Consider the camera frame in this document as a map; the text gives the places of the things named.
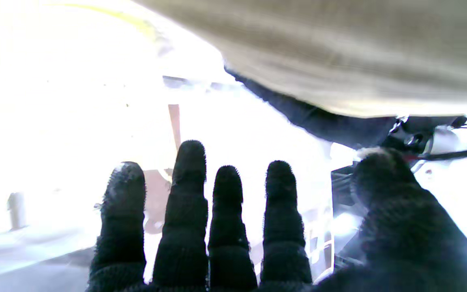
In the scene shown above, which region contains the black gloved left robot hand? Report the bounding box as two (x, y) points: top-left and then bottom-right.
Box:
(225, 68), (405, 150)

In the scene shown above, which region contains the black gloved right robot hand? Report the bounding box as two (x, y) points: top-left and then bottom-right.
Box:
(88, 140), (467, 292)

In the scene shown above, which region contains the brown pillowcase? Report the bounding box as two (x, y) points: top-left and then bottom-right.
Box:
(135, 0), (467, 119)

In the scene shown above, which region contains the yellow perforated laundry basket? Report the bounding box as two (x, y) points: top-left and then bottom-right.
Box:
(47, 2), (166, 46)

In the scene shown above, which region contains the brown wooden cutting board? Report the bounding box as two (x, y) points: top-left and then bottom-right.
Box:
(142, 104), (182, 236)

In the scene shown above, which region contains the red black left arm cable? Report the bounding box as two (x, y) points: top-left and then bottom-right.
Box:
(404, 143), (467, 163)

